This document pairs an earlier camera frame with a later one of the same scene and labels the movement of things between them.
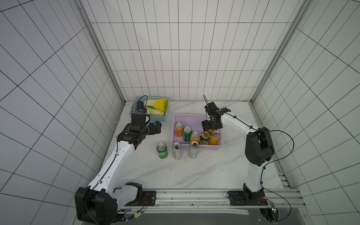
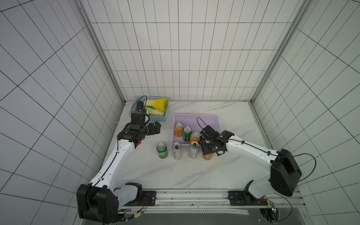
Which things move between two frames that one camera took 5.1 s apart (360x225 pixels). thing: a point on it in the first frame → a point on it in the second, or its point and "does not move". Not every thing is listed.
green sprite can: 162,150 does not move
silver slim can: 193,150 does not move
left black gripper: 153,131 does not move
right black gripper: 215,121 → 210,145
